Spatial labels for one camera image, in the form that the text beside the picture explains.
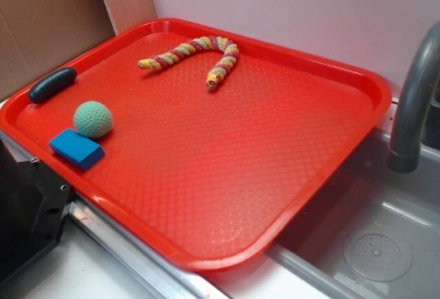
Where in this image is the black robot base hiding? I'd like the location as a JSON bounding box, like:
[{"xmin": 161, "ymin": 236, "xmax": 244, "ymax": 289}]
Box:
[{"xmin": 1, "ymin": 143, "xmax": 73, "ymax": 285}]

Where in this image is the red plastic tray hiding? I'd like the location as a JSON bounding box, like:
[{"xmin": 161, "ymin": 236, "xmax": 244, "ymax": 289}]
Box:
[{"xmin": 1, "ymin": 19, "xmax": 391, "ymax": 271}]

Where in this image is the green dimpled ball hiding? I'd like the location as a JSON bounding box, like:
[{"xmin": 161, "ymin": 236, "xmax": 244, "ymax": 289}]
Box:
[{"xmin": 73, "ymin": 101, "xmax": 113, "ymax": 139}]

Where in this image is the blue rectangular block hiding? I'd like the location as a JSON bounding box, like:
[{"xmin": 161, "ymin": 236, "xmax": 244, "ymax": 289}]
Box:
[{"xmin": 49, "ymin": 129, "xmax": 105, "ymax": 170}]

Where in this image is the dark green sausage-shaped toy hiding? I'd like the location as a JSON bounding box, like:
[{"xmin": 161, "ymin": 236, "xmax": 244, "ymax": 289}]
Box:
[{"xmin": 28, "ymin": 67, "xmax": 77, "ymax": 103}]

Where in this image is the grey plastic sink basin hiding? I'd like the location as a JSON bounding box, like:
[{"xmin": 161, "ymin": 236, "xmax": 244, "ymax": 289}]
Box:
[{"xmin": 267, "ymin": 98, "xmax": 440, "ymax": 299}]

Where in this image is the grey sink faucet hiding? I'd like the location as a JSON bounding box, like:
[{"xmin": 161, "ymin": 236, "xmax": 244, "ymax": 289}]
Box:
[{"xmin": 387, "ymin": 23, "xmax": 439, "ymax": 173}]

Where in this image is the brown cardboard panel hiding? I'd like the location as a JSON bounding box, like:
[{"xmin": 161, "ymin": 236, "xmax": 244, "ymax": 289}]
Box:
[{"xmin": 1, "ymin": 0, "xmax": 114, "ymax": 100}]

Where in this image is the multicolored twisted rope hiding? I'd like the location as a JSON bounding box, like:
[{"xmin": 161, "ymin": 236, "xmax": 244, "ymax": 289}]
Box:
[{"xmin": 137, "ymin": 35, "xmax": 240, "ymax": 91}]

